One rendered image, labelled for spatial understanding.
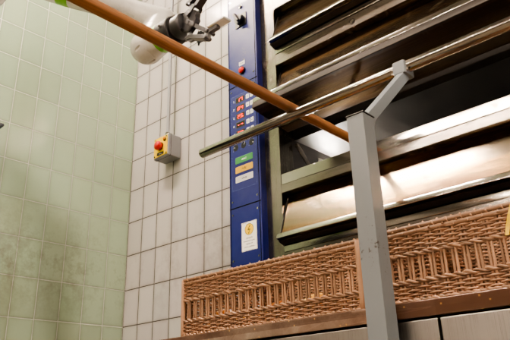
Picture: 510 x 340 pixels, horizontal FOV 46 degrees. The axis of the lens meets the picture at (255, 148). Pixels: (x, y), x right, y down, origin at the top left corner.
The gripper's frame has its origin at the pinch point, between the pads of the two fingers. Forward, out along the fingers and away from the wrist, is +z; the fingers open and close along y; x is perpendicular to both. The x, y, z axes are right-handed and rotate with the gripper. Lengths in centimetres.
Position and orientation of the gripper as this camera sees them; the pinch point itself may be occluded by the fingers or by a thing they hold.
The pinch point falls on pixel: (224, 0)
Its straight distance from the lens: 177.8
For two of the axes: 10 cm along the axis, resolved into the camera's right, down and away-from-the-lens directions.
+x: -6.7, -2.8, -6.9
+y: 0.3, 9.2, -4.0
